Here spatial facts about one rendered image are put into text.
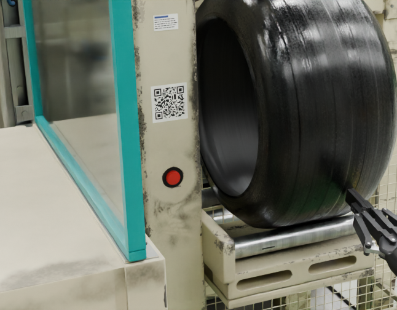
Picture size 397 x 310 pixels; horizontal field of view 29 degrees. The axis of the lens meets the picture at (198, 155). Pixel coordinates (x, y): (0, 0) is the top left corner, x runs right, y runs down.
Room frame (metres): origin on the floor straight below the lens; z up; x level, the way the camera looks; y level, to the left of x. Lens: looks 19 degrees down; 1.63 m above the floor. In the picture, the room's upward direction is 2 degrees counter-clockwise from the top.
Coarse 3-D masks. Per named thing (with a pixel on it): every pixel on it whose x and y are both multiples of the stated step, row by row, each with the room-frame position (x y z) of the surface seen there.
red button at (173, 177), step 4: (168, 172) 1.48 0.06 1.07; (172, 172) 1.48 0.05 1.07; (176, 172) 1.48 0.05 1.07; (168, 176) 1.48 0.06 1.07; (172, 176) 1.48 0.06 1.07; (176, 176) 1.48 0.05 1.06; (168, 180) 1.48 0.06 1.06; (172, 180) 1.48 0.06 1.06; (176, 180) 1.48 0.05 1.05; (172, 184) 1.48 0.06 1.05
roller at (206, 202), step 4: (204, 192) 1.74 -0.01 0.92; (208, 192) 1.74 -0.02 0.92; (212, 192) 1.74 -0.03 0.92; (204, 196) 1.73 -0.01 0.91; (208, 196) 1.73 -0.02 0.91; (212, 196) 1.74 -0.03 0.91; (204, 200) 1.73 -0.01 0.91; (208, 200) 1.73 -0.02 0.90; (212, 200) 1.73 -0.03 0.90; (216, 200) 1.74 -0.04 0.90; (204, 204) 1.73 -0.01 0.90; (208, 204) 1.73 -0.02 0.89; (212, 204) 1.73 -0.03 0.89; (216, 204) 1.74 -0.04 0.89; (220, 204) 1.75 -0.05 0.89; (204, 208) 1.74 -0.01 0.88
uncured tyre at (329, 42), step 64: (256, 0) 1.52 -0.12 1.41; (320, 0) 1.53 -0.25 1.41; (256, 64) 1.45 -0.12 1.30; (320, 64) 1.42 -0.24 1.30; (384, 64) 1.47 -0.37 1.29; (256, 128) 1.89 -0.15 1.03; (320, 128) 1.38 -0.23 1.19; (384, 128) 1.43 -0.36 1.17; (256, 192) 1.46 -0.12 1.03; (320, 192) 1.42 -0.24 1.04
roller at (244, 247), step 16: (304, 224) 1.53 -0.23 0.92; (320, 224) 1.53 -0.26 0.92; (336, 224) 1.54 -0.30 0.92; (352, 224) 1.55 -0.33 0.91; (240, 240) 1.47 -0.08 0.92; (256, 240) 1.47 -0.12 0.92; (272, 240) 1.48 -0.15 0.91; (288, 240) 1.49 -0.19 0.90; (304, 240) 1.51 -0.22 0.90; (320, 240) 1.53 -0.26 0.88; (240, 256) 1.46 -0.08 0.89
